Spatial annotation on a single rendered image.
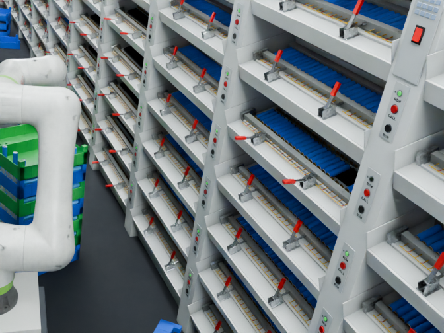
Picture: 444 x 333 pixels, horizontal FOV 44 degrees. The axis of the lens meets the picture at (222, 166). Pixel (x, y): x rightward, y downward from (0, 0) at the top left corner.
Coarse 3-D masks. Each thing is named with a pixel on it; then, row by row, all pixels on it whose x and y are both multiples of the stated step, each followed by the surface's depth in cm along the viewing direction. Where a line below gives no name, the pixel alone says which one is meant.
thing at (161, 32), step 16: (160, 32) 228; (176, 32) 231; (144, 64) 240; (160, 80) 238; (144, 96) 242; (144, 112) 243; (144, 128) 245; (144, 160) 253; (128, 192) 268; (128, 208) 269; (128, 224) 271
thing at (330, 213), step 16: (240, 112) 176; (256, 112) 180; (240, 128) 174; (240, 144) 172; (256, 160) 164; (272, 160) 157; (288, 160) 156; (288, 176) 149; (304, 192) 143; (320, 192) 142; (320, 208) 137; (336, 208) 136; (336, 224) 132
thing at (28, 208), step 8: (80, 184) 230; (0, 192) 217; (72, 192) 227; (80, 192) 231; (0, 200) 219; (8, 200) 214; (72, 200) 229; (8, 208) 216; (16, 208) 212; (24, 208) 212; (32, 208) 215
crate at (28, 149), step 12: (12, 144) 219; (24, 144) 224; (36, 144) 228; (0, 156) 210; (12, 156) 220; (24, 156) 222; (36, 156) 224; (84, 156) 224; (12, 168) 207; (24, 168) 204; (36, 168) 208
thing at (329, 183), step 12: (252, 120) 172; (264, 132) 166; (276, 144) 161; (288, 144) 158; (288, 156) 155; (300, 156) 152; (312, 168) 146; (324, 180) 142; (324, 192) 140; (336, 192) 138; (348, 192) 136
